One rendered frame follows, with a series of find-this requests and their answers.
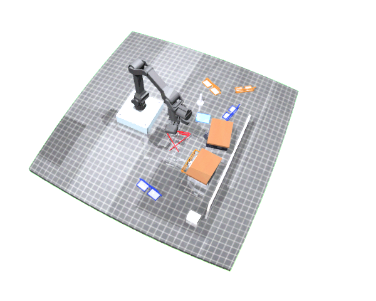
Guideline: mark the light blue flat square plate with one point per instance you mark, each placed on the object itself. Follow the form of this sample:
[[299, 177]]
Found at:
[[203, 118]]

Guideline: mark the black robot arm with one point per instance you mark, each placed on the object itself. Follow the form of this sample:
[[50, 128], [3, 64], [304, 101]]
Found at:
[[169, 95]]

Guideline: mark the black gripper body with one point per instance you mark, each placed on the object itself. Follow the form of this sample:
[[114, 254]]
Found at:
[[172, 128]]

